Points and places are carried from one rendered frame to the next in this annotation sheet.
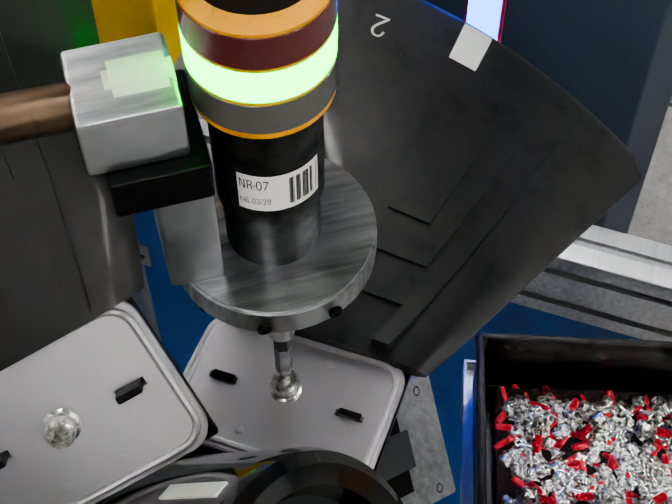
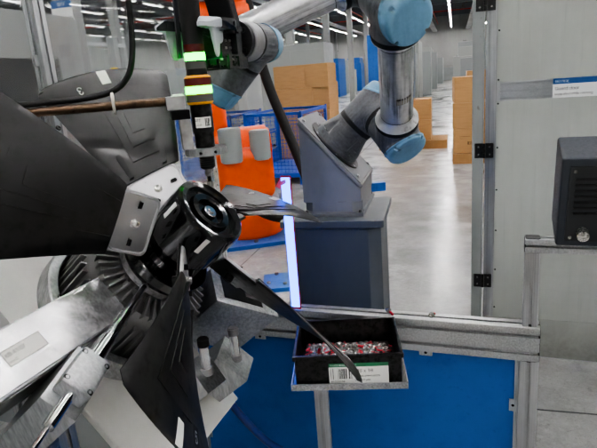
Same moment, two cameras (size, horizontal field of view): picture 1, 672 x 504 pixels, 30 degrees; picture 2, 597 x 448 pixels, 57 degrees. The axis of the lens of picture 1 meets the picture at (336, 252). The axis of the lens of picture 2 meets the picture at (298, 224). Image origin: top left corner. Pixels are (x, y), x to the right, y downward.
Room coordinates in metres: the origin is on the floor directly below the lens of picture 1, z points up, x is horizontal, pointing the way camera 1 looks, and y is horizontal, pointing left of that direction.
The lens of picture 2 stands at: (-0.67, -0.14, 1.41)
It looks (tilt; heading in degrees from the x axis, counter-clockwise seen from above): 15 degrees down; 1
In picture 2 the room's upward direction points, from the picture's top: 5 degrees counter-clockwise
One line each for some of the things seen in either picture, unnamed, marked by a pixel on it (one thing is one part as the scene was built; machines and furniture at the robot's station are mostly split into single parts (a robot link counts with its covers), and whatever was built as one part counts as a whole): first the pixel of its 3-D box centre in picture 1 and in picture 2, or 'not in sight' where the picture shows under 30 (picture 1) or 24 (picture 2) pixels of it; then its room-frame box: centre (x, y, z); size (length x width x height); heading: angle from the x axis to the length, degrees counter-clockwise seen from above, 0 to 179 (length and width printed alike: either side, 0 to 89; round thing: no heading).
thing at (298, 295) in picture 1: (237, 165); (196, 124); (0.25, 0.03, 1.34); 0.09 x 0.07 x 0.10; 105
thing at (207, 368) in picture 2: not in sight; (204, 356); (0.13, 0.04, 0.99); 0.02 x 0.02 x 0.06
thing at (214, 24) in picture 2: not in sight; (213, 37); (0.24, -0.01, 1.48); 0.09 x 0.03 x 0.06; 177
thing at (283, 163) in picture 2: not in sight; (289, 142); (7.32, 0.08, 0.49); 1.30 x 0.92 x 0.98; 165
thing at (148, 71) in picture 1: (141, 90); not in sight; (0.24, 0.05, 1.39); 0.02 x 0.02 x 0.02; 15
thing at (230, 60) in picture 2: not in sight; (223, 44); (0.35, -0.01, 1.47); 0.12 x 0.08 x 0.09; 160
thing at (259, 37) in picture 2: not in sight; (241, 41); (0.43, -0.04, 1.48); 0.08 x 0.05 x 0.08; 70
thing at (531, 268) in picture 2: not in sight; (530, 281); (0.41, -0.60, 0.96); 0.03 x 0.03 x 0.20; 70
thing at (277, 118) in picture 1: (261, 63); (199, 98); (0.25, 0.02, 1.39); 0.04 x 0.04 x 0.01
